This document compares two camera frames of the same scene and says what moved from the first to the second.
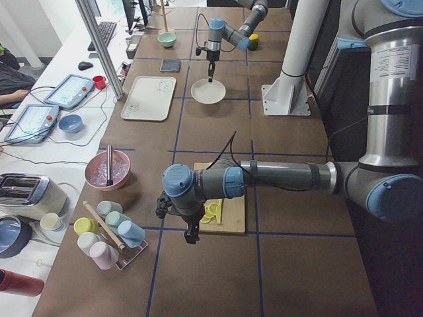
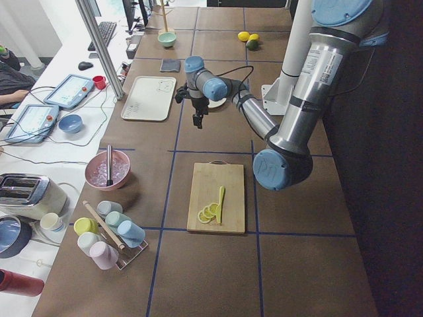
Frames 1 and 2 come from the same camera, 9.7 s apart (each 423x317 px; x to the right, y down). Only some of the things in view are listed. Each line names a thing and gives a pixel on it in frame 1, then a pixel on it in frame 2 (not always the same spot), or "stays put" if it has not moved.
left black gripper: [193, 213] → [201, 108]
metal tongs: [109, 181] stays put
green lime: [253, 45] stays put
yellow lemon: [254, 36] stays put
